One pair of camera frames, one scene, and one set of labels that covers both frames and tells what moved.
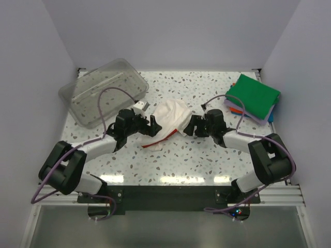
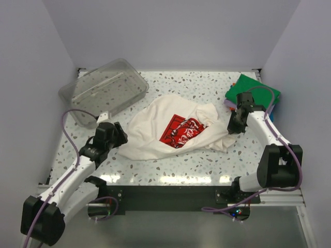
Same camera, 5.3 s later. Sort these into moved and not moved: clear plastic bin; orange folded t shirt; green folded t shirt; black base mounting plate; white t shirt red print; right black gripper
Moved: right black gripper; white t shirt red print
Not moved: black base mounting plate; orange folded t shirt; green folded t shirt; clear plastic bin
